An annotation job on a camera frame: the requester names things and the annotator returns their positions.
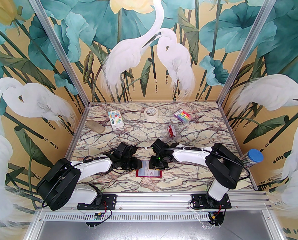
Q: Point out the white VIP card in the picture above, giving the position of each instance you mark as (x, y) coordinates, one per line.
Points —
(146, 171)

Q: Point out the red leather card holder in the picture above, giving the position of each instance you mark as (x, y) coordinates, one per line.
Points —
(157, 172)

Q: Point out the red credit card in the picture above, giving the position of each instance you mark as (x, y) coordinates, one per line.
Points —
(172, 131)

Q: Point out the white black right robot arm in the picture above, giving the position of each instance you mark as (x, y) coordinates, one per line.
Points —
(189, 155)

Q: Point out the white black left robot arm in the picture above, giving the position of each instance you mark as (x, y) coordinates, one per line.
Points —
(93, 165)

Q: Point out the clear plastic card box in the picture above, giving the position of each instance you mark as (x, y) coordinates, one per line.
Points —
(165, 136)

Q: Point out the cartoon print tissue pack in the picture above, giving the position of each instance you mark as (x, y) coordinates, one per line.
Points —
(115, 120)

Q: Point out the white masking tape roll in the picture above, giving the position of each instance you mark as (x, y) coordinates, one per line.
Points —
(151, 117)

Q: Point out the beige oval felt pad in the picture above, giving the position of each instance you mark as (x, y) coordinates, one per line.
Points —
(95, 127)

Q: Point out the rainbow coloured pen pack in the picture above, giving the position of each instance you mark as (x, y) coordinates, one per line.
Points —
(182, 115)

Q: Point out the grey metal base sheet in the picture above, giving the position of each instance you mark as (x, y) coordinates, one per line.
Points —
(151, 231)

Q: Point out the clear pen tube blue cap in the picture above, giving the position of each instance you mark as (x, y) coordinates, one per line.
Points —
(255, 156)

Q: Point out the aluminium front rail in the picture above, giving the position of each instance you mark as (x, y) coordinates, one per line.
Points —
(154, 201)

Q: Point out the aluminium side rail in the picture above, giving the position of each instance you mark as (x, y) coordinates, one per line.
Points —
(228, 124)
(72, 145)

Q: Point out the aluminium frame post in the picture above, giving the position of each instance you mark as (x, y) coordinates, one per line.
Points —
(67, 59)
(240, 59)

